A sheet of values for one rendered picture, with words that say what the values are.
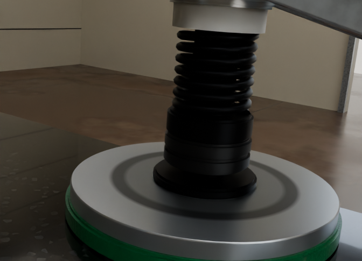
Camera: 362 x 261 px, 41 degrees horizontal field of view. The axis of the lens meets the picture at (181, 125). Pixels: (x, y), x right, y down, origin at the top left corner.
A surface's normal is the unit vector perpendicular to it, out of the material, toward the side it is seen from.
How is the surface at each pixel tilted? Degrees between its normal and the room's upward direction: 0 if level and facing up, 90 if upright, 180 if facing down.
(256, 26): 90
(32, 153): 0
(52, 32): 90
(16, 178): 0
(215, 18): 90
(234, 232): 0
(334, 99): 90
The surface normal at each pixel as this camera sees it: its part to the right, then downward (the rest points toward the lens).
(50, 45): 0.83, 0.20
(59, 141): 0.07, -0.97
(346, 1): -0.11, 0.24
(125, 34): -0.55, 0.17
